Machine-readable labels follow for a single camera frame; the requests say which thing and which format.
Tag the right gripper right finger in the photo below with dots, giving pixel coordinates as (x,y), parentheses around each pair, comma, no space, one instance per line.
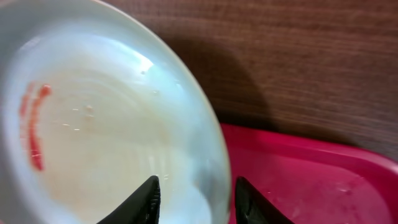
(251,207)

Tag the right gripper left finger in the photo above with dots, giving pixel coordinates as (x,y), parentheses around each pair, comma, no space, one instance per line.
(141,207)

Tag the light blue plate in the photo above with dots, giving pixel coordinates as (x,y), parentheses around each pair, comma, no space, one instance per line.
(92,104)

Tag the red plastic tray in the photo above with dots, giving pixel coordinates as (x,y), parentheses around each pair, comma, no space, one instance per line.
(313,181)

